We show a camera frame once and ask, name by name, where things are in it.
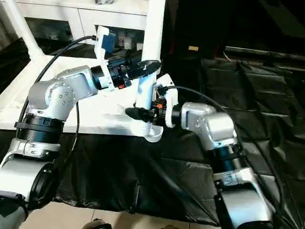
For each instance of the white plastic table leg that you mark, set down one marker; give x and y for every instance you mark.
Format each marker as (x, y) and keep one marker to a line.
(152, 35)
(26, 31)

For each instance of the white plastic table top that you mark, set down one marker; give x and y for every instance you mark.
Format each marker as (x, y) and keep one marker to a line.
(95, 112)

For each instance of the black table mat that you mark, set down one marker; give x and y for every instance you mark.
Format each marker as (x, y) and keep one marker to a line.
(143, 171)

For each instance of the white glass-door cabinet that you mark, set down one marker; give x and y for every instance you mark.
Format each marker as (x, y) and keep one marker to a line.
(95, 16)

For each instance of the dark bundle on cabinet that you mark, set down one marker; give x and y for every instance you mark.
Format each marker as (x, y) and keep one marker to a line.
(104, 2)

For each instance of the dark long bar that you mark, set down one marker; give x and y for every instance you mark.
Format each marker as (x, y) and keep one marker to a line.
(262, 53)

